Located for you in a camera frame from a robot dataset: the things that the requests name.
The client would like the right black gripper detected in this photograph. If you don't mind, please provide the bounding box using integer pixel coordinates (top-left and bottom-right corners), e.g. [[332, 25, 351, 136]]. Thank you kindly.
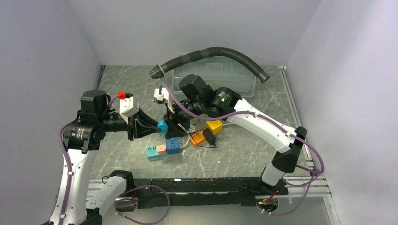
[[163, 98, 205, 139]]

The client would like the light blue adapter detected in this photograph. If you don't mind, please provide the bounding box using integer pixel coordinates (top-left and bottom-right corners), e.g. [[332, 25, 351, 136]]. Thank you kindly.
[[157, 120, 168, 135]]

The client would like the blue cube socket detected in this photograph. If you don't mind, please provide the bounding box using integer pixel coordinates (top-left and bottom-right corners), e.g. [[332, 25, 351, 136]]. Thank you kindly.
[[165, 137, 181, 155]]

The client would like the pink small block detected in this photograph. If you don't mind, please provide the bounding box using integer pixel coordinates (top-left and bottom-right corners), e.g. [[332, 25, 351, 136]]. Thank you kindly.
[[156, 145, 167, 155]]

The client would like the thin black adapter cable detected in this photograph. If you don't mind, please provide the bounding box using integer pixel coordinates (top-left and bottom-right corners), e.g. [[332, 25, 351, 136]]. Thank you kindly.
[[180, 124, 218, 150]]

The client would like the teal power strip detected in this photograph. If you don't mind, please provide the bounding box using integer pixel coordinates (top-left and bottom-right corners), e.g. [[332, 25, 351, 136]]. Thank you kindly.
[[145, 146, 168, 161]]

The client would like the black power adapter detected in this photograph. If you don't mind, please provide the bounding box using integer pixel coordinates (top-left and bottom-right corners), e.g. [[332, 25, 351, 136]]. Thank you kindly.
[[202, 128, 216, 147]]

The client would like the orange power strip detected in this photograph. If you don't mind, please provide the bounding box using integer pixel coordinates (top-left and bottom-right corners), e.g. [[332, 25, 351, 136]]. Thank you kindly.
[[190, 130, 206, 147]]

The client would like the yellow cube socket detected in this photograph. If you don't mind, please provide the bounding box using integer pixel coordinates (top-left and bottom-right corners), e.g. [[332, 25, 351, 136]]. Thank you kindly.
[[206, 120, 223, 135]]

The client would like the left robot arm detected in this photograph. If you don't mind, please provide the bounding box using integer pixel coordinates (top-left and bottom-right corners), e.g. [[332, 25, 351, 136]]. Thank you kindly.
[[48, 90, 161, 225]]

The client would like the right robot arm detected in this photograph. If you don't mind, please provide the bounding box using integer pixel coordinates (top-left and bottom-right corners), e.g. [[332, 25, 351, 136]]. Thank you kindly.
[[154, 74, 307, 195]]

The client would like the translucent green storage box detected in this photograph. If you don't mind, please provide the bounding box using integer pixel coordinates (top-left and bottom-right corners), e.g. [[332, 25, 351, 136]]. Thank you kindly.
[[171, 56, 257, 98]]

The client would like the black corrugated hose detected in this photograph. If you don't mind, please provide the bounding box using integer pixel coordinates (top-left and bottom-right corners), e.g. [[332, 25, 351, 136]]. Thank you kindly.
[[149, 47, 271, 85]]

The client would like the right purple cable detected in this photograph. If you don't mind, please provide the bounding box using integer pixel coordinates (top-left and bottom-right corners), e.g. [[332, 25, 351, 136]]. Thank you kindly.
[[160, 83, 325, 217]]

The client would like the purple cable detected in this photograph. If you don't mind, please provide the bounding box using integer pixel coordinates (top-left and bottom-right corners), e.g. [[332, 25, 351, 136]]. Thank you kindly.
[[160, 83, 325, 217], [57, 93, 171, 225]]

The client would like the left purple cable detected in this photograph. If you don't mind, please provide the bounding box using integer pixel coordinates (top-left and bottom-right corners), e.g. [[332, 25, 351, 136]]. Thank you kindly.
[[57, 93, 171, 225]]

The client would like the aluminium rail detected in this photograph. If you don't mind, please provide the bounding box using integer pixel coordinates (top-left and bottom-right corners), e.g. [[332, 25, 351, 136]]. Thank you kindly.
[[56, 176, 332, 202]]

